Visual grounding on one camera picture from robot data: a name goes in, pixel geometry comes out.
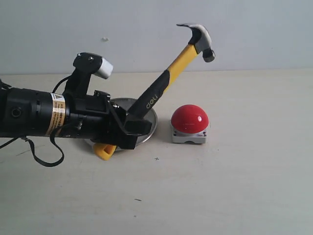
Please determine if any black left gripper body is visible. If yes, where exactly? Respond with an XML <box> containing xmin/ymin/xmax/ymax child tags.
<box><xmin>48</xmin><ymin>52</ymin><xmax>128</xmax><ymax>145</ymax></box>

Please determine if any red dome push button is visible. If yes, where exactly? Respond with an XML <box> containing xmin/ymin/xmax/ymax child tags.
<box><xmin>170</xmin><ymin>104</ymin><xmax>210</xmax><ymax>144</ymax></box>

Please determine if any yellow black claw hammer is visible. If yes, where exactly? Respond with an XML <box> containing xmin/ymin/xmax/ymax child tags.
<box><xmin>94</xmin><ymin>23</ymin><xmax>216</xmax><ymax>162</ymax></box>

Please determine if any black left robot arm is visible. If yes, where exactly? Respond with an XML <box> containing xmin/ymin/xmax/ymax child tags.
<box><xmin>0</xmin><ymin>52</ymin><xmax>152</xmax><ymax>149</ymax></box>

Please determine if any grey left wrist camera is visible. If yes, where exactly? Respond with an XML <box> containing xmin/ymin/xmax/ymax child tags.
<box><xmin>94</xmin><ymin>57</ymin><xmax>113</xmax><ymax>79</ymax></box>

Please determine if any round steel plate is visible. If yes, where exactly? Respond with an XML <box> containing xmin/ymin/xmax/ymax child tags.
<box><xmin>84</xmin><ymin>97</ymin><xmax>158</xmax><ymax>152</ymax></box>

